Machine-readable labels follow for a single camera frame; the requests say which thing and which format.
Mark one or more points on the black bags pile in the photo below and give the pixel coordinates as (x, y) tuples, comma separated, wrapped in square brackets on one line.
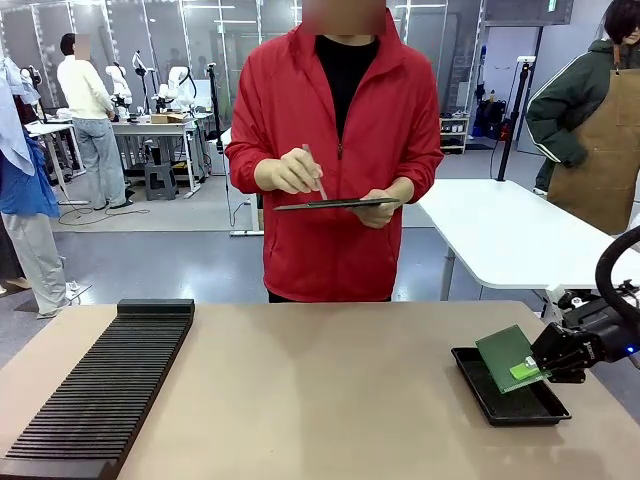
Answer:
[(490, 120)]

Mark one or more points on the white side desk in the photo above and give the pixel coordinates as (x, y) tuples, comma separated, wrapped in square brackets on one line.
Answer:
[(50, 131)]

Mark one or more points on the grey step stool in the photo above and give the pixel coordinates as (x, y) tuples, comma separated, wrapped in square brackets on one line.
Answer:
[(161, 181)]

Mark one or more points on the wooden shoe shelf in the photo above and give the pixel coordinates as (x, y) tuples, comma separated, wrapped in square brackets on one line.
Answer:
[(454, 135)]

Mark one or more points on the black plastic tray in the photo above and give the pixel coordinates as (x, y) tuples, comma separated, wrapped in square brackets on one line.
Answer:
[(525, 407)]

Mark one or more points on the black background camera tripod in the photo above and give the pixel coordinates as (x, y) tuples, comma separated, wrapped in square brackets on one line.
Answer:
[(215, 105)]

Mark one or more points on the cardboard box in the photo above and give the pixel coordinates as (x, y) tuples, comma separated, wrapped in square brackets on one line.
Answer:
[(170, 118)]

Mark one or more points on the person's left hand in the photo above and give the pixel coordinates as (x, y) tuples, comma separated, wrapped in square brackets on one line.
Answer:
[(395, 197)]

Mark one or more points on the person's right hand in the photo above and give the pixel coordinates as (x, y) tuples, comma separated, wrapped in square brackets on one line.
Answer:
[(285, 172)]

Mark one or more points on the person's right forearm red sleeve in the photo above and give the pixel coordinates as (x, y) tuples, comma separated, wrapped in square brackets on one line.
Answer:
[(247, 157)]

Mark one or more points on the white rounded table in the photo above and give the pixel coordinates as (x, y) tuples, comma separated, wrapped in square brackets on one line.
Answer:
[(500, 235)]

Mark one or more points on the small white background robot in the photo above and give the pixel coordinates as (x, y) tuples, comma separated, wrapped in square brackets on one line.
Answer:
[(120, 85)]

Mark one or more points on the pink pen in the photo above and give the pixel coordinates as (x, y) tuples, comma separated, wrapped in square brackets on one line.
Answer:
[(305, 149)]

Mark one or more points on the white background desk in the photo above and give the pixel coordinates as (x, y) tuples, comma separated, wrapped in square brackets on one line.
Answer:
[(150, 127)]

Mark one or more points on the person in white sweater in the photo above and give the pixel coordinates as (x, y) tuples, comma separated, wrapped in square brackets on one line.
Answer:
[(85, 95)]

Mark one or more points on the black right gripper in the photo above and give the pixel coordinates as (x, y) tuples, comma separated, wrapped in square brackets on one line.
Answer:
[(607, 335)]

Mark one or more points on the black tripod pole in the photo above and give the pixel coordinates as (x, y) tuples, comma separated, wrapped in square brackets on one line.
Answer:
[(512, 115)]

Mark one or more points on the clipboard with white paper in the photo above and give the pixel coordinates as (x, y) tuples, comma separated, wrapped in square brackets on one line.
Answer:
[(340, 203)]

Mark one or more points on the person in red jacket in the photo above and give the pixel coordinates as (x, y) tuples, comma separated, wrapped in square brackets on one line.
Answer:
[(300, 125)]

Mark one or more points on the green PCB board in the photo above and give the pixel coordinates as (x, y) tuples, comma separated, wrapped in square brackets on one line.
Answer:
[(502, 355)]

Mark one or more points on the black slotted PCB rack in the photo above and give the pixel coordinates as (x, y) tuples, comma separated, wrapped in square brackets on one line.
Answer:
[(100, 400)]

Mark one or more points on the person's left forearm red sleeve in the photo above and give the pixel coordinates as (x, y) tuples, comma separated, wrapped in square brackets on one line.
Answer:
[(425, 170)]

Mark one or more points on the person in brown apron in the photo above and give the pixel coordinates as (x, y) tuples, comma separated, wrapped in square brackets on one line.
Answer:
[(595, 125)]

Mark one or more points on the large white background robot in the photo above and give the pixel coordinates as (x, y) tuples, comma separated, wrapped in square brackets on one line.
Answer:
[(177, 87)]

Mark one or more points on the person in blue shirt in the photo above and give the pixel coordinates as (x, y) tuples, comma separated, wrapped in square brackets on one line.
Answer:
[(25, 185)]

